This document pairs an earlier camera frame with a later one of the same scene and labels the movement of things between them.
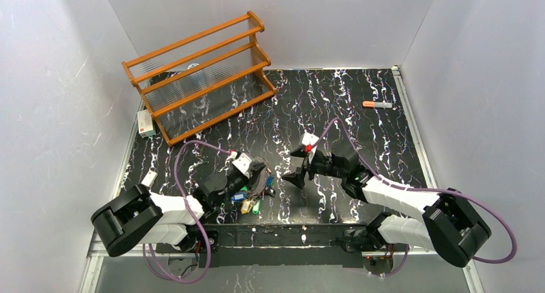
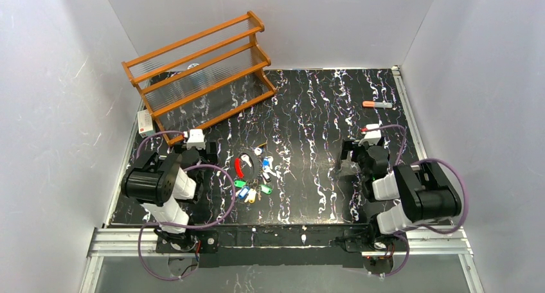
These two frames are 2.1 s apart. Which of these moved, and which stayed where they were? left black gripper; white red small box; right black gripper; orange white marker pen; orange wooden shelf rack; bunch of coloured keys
Moved: bunch of coloured keys; right black gripper; left black gripper
Stayed: orange wooden shelf rack; orange white marker pen; white red small box
